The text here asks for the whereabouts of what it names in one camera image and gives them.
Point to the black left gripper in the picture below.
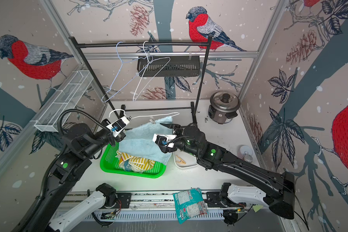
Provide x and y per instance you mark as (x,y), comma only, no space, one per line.
(120,137)

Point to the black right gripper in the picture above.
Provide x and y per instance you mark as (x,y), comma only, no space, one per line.
(180,130)

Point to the white clothespin blue towel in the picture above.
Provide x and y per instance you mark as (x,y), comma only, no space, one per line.
(152,120)

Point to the light blue towel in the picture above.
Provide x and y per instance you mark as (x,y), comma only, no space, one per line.
(139,141)

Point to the yellow striped towel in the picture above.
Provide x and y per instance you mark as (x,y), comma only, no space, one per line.
(134,164)

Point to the beige clothespin yellow towel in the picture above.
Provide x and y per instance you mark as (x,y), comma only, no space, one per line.
(180,160)

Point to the light blue wire hanger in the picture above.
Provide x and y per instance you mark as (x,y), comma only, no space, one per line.
(105,97)

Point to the white hanger with blue towel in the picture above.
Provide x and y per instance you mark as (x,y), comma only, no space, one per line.
(145,116)

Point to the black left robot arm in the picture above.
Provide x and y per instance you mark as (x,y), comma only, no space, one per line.
(80,146)

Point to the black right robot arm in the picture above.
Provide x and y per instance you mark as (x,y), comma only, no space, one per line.
(278,190)

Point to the green plastic basket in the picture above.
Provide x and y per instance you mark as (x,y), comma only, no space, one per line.
(114,161)

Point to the white rectangular tray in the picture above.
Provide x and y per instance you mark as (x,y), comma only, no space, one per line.
(190,160)

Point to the silver rice cooker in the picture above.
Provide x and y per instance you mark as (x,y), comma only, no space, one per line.
(223,107)

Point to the teal snack packet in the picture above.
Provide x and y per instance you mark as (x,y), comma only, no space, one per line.
(189,204)

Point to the small glass bottle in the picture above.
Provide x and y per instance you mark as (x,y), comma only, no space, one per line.
(248,158)

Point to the yellow green packet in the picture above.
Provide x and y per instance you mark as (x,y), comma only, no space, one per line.
(256,208)

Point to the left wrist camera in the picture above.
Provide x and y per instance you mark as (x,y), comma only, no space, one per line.
(118,126)

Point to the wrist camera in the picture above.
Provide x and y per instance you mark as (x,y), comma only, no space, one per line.
(164,140)
(118,126)

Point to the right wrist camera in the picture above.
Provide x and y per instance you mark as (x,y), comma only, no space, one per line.
(164,140)

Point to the black wall basket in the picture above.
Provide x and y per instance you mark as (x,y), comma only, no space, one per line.
(172,66)

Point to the white wire mesh shelf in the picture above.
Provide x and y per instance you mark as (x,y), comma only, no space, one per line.
(67,98)

